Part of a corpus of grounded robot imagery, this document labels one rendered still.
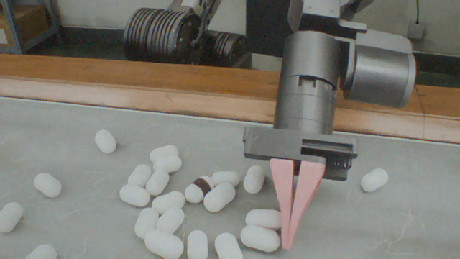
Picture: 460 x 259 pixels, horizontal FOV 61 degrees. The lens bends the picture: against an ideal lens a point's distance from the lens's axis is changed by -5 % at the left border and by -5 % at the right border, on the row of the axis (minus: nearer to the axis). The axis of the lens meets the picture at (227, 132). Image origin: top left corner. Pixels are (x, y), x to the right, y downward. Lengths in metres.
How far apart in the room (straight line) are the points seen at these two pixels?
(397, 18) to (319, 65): 2.12
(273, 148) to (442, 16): 2.23
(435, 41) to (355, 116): 2.04
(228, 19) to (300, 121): 2.23
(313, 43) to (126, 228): 0.26
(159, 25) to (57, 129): 0.32
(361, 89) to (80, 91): 0.42
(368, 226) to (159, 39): 0.54
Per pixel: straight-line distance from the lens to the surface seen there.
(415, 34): 2.50
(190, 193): 0.43
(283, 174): 0.35
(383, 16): 2.49
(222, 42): 1.08
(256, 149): 0.36
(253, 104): 0.56
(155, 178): 0.44
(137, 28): 0.84
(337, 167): 0.40
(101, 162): 0.52
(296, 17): 0.45
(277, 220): 0.40
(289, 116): 0.37
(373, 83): 0.41
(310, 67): 0.39
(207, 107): 0.57
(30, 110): 0.67
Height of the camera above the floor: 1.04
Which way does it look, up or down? 34 degrees down
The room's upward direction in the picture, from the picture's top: 2 degrees counter-clockwise
